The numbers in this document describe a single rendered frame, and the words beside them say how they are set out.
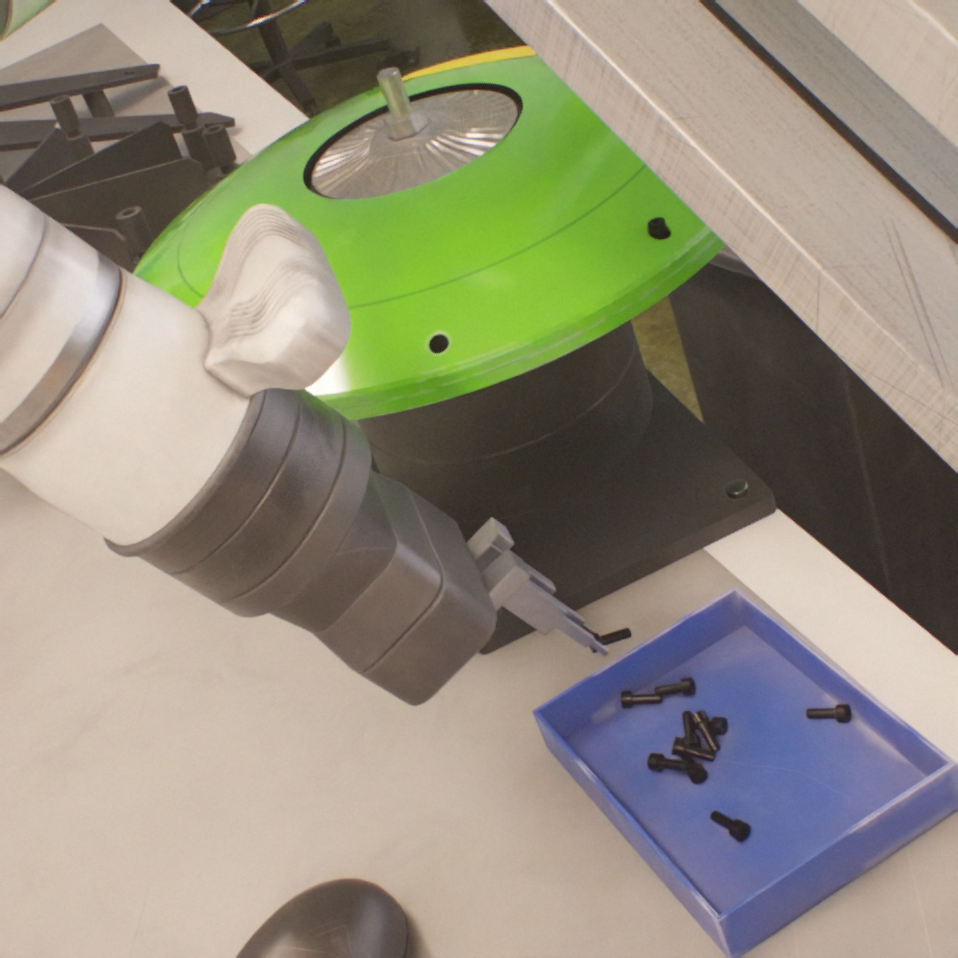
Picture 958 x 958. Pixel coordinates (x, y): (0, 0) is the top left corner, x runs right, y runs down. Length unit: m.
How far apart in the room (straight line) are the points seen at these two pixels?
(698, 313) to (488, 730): 0.58
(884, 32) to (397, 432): 0.52
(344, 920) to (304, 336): 0.22
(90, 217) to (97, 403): 0.59
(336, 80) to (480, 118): 3.56
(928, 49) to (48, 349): 0.29
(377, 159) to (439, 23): 3.69
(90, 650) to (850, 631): 0.38
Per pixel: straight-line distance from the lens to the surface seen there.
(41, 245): 0.45
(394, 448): 0.73
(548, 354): 0.59
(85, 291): 0.45
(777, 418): 1.16
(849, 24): 0.23
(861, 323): 0.25
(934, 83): 0.22
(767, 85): 0.27
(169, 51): 1.64
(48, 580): 0.87
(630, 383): 0.74
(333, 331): 0.44
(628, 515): 0.71
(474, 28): 4.26
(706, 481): 0.71
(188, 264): 0.71
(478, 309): 0.60
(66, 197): 1.03
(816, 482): 1.17
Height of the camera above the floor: 1.35
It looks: 34 degrees down
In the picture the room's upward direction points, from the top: 22 degrees counter-clockwise
